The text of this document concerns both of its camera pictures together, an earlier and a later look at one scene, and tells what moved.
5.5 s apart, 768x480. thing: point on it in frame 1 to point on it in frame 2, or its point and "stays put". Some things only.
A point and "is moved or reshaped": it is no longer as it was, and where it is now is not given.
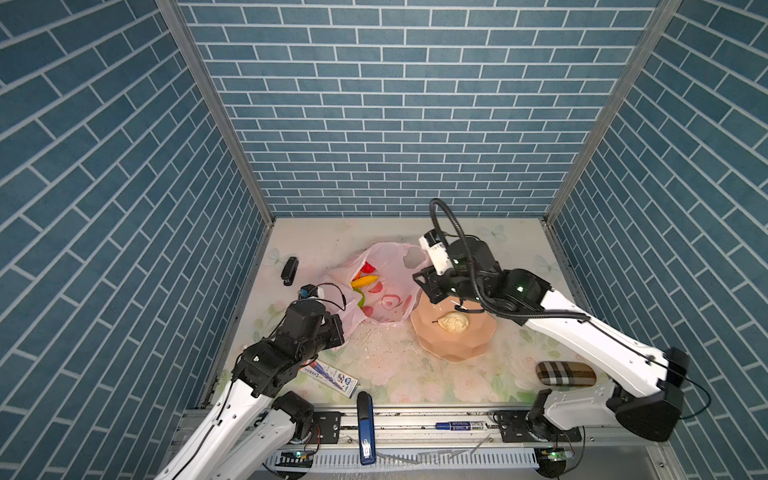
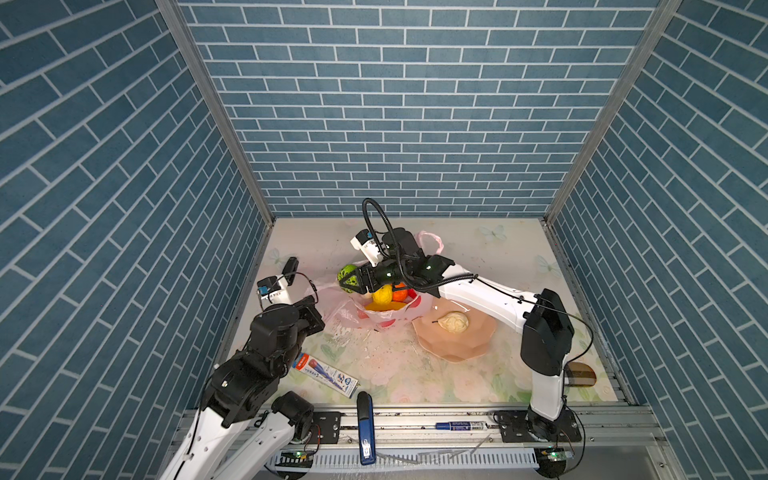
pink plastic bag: [377, 285] is moved or reshaped
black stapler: [289, 270] stays put
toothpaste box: [338, 380] stays put
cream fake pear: [453, 322] stays put
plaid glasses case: [566, 373] stays put
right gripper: [429, 285] to [363, 278]
